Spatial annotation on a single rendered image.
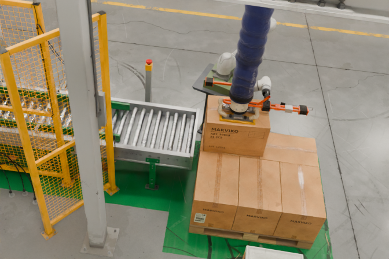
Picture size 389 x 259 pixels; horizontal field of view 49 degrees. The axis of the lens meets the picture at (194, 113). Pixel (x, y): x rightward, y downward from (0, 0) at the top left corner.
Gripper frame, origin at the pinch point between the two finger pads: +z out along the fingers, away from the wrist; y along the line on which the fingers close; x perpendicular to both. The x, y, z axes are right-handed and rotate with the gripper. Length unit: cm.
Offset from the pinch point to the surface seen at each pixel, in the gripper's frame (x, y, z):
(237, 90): 31.3, -21.4, 9.6
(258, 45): 22, -72, 11
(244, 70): 28, -44, 10
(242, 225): 7, 84, 79
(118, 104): 148, 47, -23
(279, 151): -25, 54, 5
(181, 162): 73, 58, 34
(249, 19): 33, -93, 9
